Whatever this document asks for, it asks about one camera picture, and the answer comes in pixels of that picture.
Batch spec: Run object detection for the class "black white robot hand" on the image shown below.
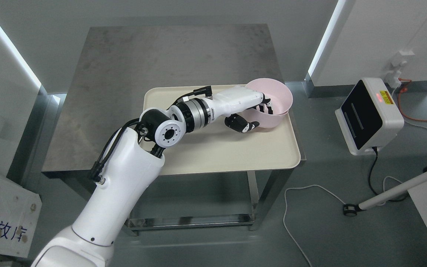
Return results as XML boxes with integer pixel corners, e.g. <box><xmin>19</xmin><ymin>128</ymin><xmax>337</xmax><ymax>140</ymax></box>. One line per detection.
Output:
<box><xmin>207</xmin><ymin>86</ymin><xmax>273</xmax><ymax>133</ymax></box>

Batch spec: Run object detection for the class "pink bowl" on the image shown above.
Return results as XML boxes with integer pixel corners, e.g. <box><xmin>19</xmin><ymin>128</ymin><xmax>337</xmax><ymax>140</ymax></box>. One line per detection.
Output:
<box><xmin>246</xmin><ymin>78</ymin><xmax>293</xmax><ymax>115</ymax></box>
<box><xmin>242</xmin><ymin>106</ymin><xmax>289</xmax><ymax>129</ymax></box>

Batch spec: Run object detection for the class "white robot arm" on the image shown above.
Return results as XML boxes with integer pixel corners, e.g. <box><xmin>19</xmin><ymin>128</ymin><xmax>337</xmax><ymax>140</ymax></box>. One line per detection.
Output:
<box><xmin>32</xmin><ymin>86</ymin><xmax>212</xmax><ymax>267</ymax></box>

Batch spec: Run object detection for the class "white black box device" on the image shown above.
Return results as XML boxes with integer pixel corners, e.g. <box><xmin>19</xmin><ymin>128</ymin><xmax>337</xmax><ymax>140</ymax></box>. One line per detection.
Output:
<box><xmin>334</xmin><ymin>78</ymin><xmax>404</xmax><ymax>156</ymax></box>

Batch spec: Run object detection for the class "white stand leg with caster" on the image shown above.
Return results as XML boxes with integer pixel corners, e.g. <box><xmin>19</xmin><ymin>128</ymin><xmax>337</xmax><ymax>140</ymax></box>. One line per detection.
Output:
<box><xmin>342</xmin><ymin>171</ymin><xmax>427</xmax><ymax>217</ymax></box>

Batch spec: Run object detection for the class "white sign with blue text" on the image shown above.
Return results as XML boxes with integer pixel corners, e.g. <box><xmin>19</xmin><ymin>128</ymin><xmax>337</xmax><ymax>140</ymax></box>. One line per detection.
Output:
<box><xmin>0</xmin><ymin>175</ymin><xmax>42</xmax><ymax>257</ymax></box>

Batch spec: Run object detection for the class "black power cable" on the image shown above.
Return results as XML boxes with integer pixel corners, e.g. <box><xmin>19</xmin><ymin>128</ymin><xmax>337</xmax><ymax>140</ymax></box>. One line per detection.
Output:
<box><xmin>368</xmin><ymin>147</ymin><xmax>407</xmax><ymax>202</ymax></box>

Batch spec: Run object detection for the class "white wall socket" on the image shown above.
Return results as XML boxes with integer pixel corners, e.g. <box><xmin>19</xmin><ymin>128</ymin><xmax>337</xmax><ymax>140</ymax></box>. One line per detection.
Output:
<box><xmin>384</xmin><ymin>49</ymin><xmax>415</xmax><ymax>89</ymax></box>

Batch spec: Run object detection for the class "orange cable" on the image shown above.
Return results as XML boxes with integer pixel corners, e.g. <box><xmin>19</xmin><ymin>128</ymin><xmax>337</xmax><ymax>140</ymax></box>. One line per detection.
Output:
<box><xmin>398</xmin><ymin>80</ymin><xmax>427</xmax><ymax>126</ymax></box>

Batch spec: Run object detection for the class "white floor cable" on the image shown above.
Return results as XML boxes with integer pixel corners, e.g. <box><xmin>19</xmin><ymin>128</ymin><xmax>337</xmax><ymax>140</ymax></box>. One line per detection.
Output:
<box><xmin>283</xmin><ymin>177</ymin><xmax>403</xmax><ymax>267</ymax></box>

